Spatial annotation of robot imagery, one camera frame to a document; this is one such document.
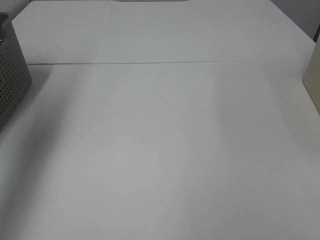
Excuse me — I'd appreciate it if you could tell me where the grey perforated laundry basket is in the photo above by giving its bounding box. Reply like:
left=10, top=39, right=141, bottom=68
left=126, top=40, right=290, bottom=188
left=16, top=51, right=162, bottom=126
left=0, top=12, right=32, bottom=128

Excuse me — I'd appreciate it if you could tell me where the beige box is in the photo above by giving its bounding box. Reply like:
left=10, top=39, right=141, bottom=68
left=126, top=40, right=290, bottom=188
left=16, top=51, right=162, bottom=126
left=303, top=36, right=320, bottom=112

